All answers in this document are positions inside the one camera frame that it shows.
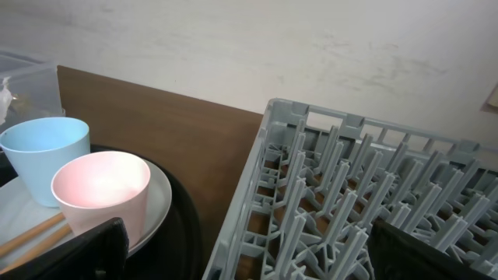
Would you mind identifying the light blue cup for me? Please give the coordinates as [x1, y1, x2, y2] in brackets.
[1, 117, 90, 208]

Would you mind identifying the grey round plate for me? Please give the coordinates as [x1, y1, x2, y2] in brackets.
[1, 161, 172, 268]

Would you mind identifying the pink cup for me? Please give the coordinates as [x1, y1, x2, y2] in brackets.
[51, 151, 151, 246]

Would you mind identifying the black round tray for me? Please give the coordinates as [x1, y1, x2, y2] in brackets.
[1, 156, 202, 280]

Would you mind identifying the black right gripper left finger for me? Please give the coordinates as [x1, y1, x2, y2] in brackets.
[1, 217, 128, 280]

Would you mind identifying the wooden chopstick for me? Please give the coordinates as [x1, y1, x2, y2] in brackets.
[1, 224, 71, 274]
[1, 213, 65, 257]

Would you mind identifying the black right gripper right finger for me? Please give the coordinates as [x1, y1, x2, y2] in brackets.
[367, 221, 492, 280]

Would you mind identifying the grey dishwasher rack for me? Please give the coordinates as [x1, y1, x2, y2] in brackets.
[204, 99, 497, 279]

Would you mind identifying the white paper napkin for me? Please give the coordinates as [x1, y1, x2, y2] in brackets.
[0, 77, 13, 124]

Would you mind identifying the clear plastic waste bin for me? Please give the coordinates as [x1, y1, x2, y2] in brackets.
[1, 47, 65, 131]

